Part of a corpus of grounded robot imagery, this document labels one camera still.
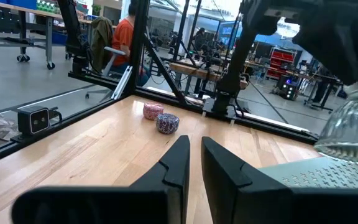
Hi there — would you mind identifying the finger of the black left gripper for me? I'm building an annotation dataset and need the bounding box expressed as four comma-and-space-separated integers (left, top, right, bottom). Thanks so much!
292, 24, 358, 86

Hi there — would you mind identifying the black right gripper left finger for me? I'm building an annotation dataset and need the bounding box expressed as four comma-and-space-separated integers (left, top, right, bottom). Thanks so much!
11, 135, 191, 224

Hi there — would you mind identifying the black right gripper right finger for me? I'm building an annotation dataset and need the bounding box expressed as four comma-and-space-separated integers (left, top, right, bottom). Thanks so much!
201, 136, 358, 224

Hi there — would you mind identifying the dark floral candle tin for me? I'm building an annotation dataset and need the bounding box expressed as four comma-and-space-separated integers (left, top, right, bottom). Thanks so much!
155, 113, 181, 136

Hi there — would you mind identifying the pink patterned candle tin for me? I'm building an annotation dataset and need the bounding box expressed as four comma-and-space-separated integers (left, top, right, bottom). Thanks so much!
142, 102, 165, 121

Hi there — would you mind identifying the black desk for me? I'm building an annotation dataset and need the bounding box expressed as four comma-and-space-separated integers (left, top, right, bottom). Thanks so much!
303, 73, 344, 111

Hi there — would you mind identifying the red tool cabinet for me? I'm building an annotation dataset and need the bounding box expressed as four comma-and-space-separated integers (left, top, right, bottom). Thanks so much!
266, 46, 297, 80

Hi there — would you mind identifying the black device with lights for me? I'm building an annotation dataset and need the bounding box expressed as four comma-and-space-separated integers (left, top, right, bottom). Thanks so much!
275, 75, 298, 101

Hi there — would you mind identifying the blue lit monitor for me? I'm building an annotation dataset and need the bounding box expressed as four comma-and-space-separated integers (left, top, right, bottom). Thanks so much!
218, 21, 244, 43

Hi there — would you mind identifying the person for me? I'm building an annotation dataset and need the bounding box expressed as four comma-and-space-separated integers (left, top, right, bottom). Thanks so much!
110, 0, 151, 88
193, 27, 214, 54

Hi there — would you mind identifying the wooden table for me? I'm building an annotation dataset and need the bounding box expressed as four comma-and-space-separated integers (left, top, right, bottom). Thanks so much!
168, 60, 249, 91

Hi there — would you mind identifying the grey office chair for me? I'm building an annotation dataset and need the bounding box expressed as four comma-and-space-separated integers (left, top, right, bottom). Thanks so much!
84, 45, 127, 101

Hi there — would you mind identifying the olive jacket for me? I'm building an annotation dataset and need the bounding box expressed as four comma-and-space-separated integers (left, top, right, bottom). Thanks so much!
90, 16, 115, 75

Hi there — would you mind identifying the blue crate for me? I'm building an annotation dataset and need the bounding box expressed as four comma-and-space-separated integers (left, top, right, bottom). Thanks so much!
52, 30, 68, 46

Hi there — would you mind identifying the wooden workbench on casters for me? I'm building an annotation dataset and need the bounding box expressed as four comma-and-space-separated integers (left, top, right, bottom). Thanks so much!
0, 0, 93, 79

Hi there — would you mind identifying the blue storage bin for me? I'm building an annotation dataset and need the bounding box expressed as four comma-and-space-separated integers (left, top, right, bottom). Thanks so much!
9, 0, 39, 10

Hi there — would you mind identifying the silver aluminium bracket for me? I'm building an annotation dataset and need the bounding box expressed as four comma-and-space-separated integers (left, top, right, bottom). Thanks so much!
110, 64, 134, 101

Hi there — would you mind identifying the small black camera box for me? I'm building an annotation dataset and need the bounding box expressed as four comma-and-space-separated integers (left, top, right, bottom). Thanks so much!
9, 105, 63, 144

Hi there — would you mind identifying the black aluminium table frame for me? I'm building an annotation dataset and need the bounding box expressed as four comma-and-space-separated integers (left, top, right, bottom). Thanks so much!
0, 0, 319, 170

